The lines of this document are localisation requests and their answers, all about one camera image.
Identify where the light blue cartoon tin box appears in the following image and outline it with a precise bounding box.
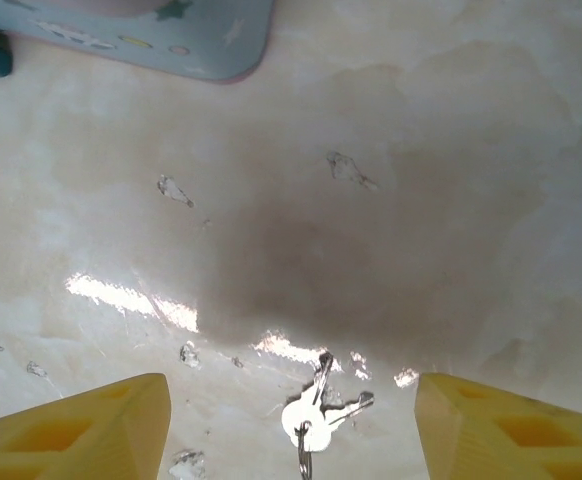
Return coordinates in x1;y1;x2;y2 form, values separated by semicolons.
0;0;276;85

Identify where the silver key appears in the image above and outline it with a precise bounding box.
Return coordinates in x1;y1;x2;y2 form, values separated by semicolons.
303;390;376;454
280;351;335;441

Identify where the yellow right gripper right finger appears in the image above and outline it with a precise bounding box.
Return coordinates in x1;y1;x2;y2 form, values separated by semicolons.
415;372;582;480

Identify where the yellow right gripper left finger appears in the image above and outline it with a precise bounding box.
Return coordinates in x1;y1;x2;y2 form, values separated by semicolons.
0;372;173;480

